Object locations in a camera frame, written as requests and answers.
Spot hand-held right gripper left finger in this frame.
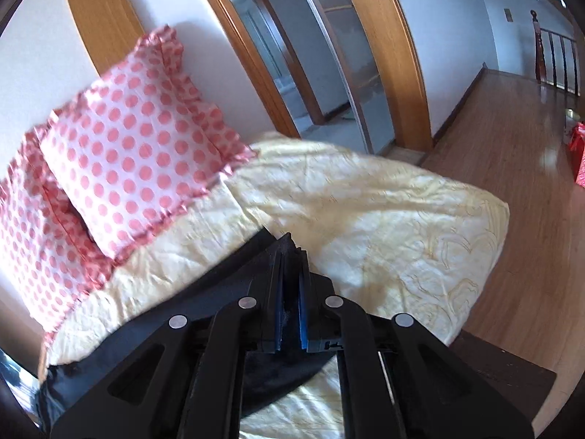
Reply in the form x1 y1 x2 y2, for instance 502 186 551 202
49 232 294 439

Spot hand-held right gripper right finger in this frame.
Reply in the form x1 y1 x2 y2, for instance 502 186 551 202
295 244 535 439

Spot black pants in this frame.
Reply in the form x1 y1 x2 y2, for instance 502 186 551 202
37 228 340 439

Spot yellow patterned bedspread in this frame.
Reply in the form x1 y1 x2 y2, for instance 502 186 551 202
43 132 511 439

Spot dark wooden bench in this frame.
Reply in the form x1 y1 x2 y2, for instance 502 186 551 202
456 328 559 439

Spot pink polka dot pillow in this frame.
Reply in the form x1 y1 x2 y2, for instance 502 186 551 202
39 25 259 262
0 125 115 335

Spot grey framed sliding door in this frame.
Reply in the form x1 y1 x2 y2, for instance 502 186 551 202
290 0 399 156

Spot red bag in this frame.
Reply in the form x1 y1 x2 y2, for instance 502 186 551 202
566 121 585 189

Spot wooden headboard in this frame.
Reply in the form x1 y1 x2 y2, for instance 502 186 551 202
61 0 148 76

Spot wooden stair railing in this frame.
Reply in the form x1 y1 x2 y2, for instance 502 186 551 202
529 9 580 98

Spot wooden door frame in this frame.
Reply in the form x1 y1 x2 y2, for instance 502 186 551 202
186 0 433 154

